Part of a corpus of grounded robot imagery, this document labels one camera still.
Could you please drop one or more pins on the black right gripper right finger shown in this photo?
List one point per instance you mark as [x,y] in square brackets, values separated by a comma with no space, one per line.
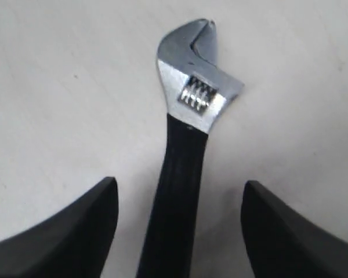
[282,243]

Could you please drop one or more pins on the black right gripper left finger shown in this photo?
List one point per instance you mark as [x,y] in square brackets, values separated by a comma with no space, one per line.
[75,242]

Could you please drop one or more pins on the adjustable wrench black handle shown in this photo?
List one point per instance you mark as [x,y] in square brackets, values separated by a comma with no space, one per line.
[196,93]

